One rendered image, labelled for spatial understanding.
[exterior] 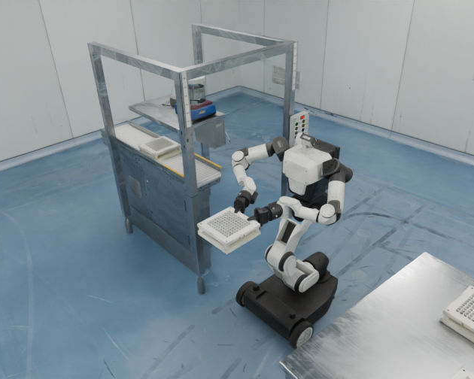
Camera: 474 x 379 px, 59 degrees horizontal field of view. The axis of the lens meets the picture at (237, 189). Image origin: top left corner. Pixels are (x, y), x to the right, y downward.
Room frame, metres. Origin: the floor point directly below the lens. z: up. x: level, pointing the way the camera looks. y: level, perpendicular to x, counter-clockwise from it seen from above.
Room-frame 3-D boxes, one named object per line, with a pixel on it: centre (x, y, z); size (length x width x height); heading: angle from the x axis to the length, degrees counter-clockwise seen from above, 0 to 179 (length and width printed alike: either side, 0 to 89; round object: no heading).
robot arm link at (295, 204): (2.00, -0.30, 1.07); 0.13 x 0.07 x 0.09; 59
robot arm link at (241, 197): (2.07, -0.02, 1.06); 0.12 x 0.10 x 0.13; 163
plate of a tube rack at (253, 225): (1.86, 0.05, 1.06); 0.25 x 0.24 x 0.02; 41
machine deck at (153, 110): (2.80, 0.41, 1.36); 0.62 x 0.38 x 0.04; 42
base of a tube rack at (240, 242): (1.86, 0.05, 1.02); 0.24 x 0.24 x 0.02; 41
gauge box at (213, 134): (2.74, 0.18, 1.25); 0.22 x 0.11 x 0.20; 42
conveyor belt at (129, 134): (3.09, 0.65, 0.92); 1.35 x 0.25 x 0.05; 42
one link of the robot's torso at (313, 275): (2.28, -0.44, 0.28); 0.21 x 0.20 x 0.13; 131
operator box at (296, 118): (3.07, -0.50, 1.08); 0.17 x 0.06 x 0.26; 132
